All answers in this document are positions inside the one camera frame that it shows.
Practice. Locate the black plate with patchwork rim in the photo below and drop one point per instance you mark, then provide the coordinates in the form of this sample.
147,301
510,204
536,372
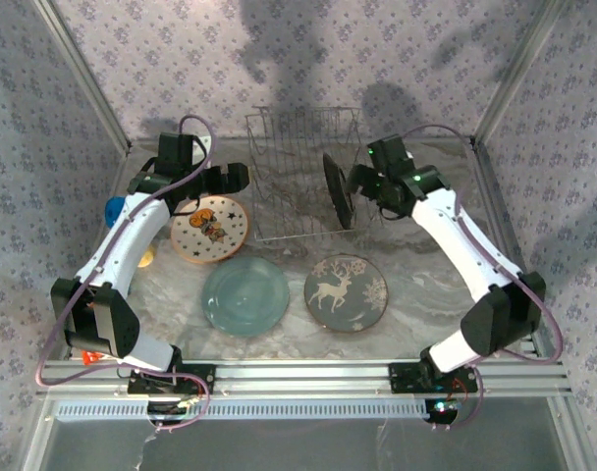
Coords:
338,191

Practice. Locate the white star plate orange rim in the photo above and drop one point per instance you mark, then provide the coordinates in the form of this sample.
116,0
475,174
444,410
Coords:
215,235

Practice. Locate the blue reindeer plate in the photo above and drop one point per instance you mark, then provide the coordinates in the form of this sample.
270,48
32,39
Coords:
345,294

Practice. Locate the plain blue plate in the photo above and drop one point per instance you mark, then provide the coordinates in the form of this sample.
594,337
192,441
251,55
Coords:
244,297

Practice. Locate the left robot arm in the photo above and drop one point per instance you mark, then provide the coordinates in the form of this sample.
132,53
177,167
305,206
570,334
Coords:
126,240

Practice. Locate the blue lidded container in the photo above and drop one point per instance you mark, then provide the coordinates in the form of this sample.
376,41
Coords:
113,211

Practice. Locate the yellow cup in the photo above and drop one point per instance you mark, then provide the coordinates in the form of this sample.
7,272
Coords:
147,257

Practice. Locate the orange snack packet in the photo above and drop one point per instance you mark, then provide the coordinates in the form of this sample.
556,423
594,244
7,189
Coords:
91,357

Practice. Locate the black controller board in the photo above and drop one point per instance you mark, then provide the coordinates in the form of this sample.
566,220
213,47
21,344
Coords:
441,409
173,409

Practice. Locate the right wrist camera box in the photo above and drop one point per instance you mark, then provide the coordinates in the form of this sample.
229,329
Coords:
387,149

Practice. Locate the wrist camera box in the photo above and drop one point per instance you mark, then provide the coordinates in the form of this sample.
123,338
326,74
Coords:
176,147
387,149

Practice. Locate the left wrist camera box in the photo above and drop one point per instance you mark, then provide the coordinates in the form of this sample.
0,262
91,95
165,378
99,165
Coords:
176,147

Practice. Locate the aluminium side frame rail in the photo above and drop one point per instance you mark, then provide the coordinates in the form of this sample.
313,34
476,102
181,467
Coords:
492,196

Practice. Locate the aluminium frame post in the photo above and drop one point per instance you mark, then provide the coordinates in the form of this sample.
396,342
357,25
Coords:
82,78
517,73

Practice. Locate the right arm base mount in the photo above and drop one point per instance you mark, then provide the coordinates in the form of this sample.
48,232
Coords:
404,378

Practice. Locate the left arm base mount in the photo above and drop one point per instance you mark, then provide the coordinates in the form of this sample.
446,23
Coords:
200,382

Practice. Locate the aluminium mounting rail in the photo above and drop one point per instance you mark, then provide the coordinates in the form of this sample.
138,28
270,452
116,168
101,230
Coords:
303,378

